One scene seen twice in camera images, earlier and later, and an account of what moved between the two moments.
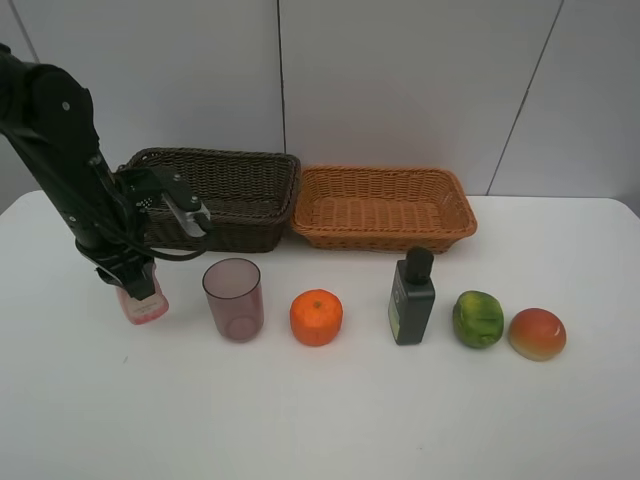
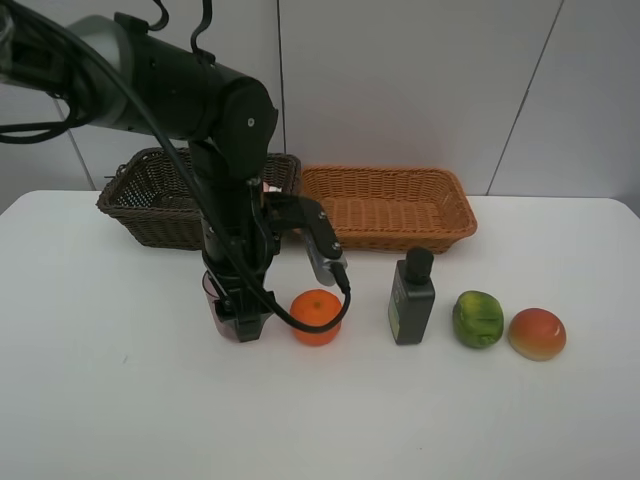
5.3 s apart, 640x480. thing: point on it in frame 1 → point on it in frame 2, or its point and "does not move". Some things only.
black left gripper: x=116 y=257 → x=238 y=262
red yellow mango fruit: x=537 y=334 does not move
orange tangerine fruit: x=316 y=316 does not move
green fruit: x=477 y=318 does not move
